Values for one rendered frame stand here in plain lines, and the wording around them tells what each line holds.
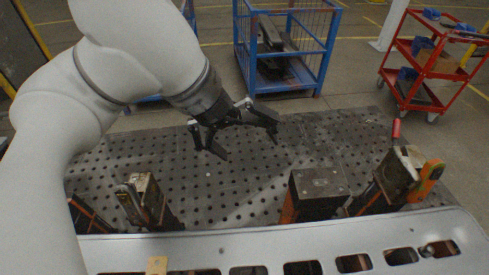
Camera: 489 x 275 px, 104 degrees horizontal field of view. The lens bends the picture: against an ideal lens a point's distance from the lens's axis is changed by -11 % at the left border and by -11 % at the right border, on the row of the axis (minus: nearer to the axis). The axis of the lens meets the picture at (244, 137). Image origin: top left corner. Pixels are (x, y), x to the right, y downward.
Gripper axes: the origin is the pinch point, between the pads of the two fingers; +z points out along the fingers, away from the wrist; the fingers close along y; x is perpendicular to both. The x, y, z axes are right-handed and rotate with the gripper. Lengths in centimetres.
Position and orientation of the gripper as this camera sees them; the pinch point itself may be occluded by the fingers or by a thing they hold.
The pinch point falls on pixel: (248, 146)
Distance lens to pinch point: 52.9
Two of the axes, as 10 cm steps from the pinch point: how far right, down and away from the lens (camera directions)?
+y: 9.1, -3.1, -2.8
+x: -1.2, -8.3, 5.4
